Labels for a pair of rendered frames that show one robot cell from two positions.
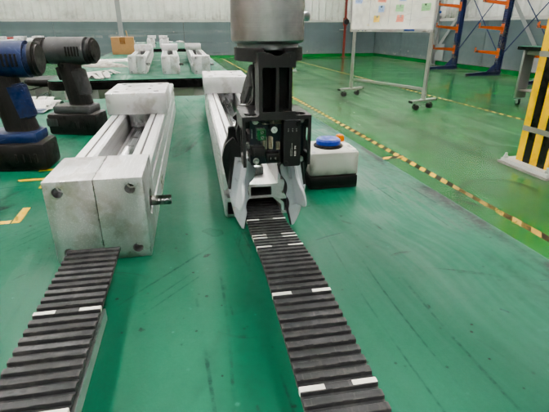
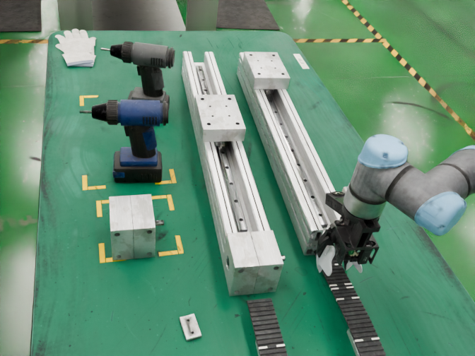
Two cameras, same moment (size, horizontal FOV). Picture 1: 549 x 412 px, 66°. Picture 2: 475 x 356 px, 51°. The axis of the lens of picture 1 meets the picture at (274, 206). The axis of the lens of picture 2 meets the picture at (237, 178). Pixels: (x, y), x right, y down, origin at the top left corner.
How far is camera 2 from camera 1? 73 cm
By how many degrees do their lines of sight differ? 19
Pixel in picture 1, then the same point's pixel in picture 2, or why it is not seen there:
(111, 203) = (265, 273)
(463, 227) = (439, 275)
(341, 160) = not seen: hidden behind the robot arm
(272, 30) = (370, 215)
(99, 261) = (266, 310)
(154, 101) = (237, 134)
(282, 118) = (365, 248)
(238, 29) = (353, 209)
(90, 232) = (249, 284)
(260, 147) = (348, 257)
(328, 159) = not seen: hidden behind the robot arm
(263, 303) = (342, 333)
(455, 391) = not seen: outside the picture
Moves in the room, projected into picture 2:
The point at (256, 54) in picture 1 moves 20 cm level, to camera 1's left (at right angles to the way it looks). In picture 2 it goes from (359, 222) to (253, 215)
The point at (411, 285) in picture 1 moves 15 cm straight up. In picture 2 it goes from (409, 324) to (437, 280)
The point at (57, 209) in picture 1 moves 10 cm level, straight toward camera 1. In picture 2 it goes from (238, 276) to (265, 316)
